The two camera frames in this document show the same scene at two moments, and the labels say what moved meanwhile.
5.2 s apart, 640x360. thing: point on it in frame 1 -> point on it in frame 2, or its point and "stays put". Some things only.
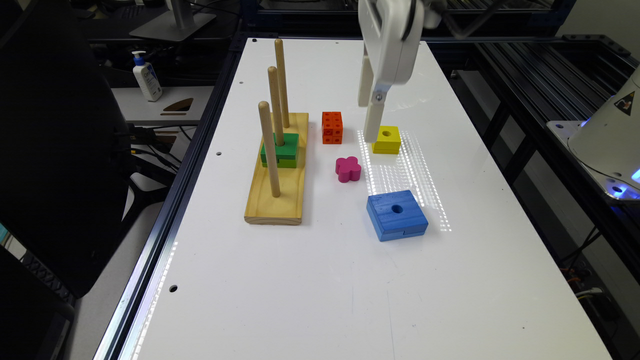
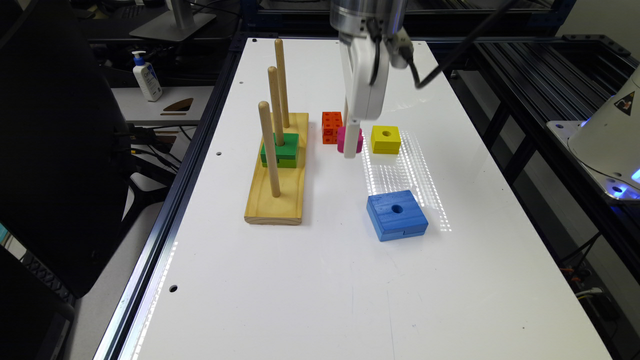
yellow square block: (388, 140) stays put
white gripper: (392, 32) -> (366, 101)
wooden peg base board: (286, 209) stays put
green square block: (285, 154) stays put
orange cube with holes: (332, 128) stays put
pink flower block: (348, 169) -> (341, 139)
